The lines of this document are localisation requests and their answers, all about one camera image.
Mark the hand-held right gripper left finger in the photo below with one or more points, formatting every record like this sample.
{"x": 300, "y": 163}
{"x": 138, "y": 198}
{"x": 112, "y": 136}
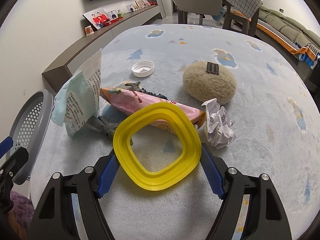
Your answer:
{"x": 107, "y": 175}

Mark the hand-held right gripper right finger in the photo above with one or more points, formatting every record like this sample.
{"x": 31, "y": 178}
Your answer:
{"x": 212, "y": 172}

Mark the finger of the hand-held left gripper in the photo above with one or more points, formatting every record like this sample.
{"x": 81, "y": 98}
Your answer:
{"x": 5, "y": 143}
{"x": 15, "y": 158}

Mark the white paper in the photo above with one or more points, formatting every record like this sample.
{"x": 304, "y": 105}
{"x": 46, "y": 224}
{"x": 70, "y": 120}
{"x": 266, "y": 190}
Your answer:
{"x": 220, "y": 127}

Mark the grey perforated plastic basket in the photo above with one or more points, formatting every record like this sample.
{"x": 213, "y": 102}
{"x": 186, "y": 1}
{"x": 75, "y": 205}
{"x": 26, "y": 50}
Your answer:
{"x": 37, "y": 105}

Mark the pink snack wrapper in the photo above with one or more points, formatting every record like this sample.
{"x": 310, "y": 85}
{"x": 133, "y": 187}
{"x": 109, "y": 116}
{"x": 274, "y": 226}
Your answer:
{"x": 130, "y": 100}

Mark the white green wipes packet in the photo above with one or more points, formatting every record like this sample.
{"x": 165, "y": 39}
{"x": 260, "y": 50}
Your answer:
{"x": 80, "y": 97}

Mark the beige plush pouch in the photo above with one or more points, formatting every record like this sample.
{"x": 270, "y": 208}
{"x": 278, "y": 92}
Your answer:
{"x": 207, "y": 87}

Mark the dark toy dinosaur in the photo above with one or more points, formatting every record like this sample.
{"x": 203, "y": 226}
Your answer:
{"x": 135, "y": 86}

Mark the purple fluffy cloth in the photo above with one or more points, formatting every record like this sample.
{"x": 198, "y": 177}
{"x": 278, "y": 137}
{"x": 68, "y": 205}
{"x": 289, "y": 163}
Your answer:
{"x": 21, "y": 205}

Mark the light blue printed rug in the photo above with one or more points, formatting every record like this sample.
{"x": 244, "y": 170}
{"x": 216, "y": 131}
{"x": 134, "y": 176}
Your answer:
{"x": 250, "y": 130}

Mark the white plastic bottle cap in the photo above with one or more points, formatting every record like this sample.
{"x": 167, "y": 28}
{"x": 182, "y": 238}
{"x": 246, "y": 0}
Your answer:
{"x": 143, "y": 70}

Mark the small orange striped cup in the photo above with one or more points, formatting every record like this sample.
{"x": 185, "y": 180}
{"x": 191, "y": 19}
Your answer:
{"x": 89, "y": 30}

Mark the orange houndstooth blanket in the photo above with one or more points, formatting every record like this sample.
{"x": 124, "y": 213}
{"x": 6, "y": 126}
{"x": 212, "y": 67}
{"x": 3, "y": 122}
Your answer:
{"x": 282, "y": 40}

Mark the dark dining table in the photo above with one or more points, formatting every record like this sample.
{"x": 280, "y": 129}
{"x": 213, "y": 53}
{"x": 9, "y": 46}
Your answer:
{"x": 250, "y": 25}

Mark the red tray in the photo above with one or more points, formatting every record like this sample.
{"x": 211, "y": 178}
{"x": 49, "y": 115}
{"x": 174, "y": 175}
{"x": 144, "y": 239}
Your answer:
{"x": 112, "y": 22}

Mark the large family photo print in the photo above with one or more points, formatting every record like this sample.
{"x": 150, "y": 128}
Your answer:
{"x": 97, "y": 18}

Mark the blue cloth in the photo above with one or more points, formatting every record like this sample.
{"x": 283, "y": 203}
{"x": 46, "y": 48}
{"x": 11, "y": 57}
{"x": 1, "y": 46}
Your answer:
{"x": 218, "y": 13}

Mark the green bottle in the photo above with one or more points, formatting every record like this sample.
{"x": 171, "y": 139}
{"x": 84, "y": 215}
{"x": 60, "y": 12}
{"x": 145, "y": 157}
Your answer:
{"x": 120, "y": 14}

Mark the grey green sofa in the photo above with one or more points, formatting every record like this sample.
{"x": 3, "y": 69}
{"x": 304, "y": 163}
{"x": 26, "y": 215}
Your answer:
{"x": 287, "y": 25}

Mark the grey dining chair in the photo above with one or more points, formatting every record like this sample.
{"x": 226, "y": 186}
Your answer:
{"x": 197, "y": 0}

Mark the long grey wall console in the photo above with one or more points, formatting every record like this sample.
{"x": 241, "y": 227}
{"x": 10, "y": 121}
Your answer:
{"x": 82, "y": 50}

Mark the small portrait photo frame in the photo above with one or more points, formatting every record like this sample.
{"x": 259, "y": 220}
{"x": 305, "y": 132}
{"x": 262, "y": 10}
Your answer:
{"x": 113, "y": 14}

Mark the pink photo frame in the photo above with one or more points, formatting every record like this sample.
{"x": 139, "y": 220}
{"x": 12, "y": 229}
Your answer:
{"x": 141, "y": 3}

